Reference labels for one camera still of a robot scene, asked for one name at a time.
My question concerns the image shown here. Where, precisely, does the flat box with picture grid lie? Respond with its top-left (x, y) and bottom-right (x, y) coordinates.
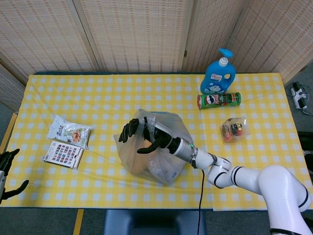
top-left (43, 140), bottom-right (85, 170)

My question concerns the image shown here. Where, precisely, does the white green snack bag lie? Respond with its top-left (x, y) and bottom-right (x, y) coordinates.
top-left (47, 115), bottom-right (93, 151)

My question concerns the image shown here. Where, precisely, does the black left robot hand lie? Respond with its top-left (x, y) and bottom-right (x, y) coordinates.
top-left (0, 148), bottom-right (30, 204)

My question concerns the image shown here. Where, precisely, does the blue pump bottle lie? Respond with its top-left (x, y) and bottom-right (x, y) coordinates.
top-left (200, 47), bottom-right (237, 95)

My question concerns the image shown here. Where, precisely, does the transparent plastic bag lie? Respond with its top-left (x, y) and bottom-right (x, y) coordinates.
top-left (112, 109), bottom-right (195, 186)

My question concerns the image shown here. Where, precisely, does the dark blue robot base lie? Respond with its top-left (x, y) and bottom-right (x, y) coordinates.
top-left (103, 209), bottom-right (207, 235)

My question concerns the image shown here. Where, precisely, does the white power strip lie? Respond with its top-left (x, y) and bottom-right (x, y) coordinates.
top-left (290, 81), bottom-right (310, 115)

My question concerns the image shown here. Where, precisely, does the black cable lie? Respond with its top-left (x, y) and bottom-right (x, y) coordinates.
top-left (192, 151), bottom-right (205, 235)

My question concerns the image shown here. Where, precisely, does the yellow floor tape strip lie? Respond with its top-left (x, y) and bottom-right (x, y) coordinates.
top-left (0, 112), bottom-right (18, 153)
top-left (72, 209), bottom-right (85, 235)

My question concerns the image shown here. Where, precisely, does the white and blue box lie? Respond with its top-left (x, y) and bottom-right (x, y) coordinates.
top-left (150, 156), bottom-right (180, 186)

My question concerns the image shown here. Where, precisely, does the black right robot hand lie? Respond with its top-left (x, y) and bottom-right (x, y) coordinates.
top-left (118, 118), bottom-right (182, 155)

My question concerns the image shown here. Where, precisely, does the yellow white checkered tablecloth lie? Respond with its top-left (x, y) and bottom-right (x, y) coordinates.
top-left (0, 72), bottom-right (313, 212)

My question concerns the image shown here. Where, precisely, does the clear packet with red items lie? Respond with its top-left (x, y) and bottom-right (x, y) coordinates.
top-left (219, 117), bottom-right (251, 143)

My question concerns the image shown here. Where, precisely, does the green Pringles can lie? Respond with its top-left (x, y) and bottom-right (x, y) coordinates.
top-left (196, 91), bottom-right (242, 110)

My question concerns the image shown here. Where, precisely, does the beige woven folding screen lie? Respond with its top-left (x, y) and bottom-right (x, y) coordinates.
top-left (0, 0), bottom-right (313, 114)

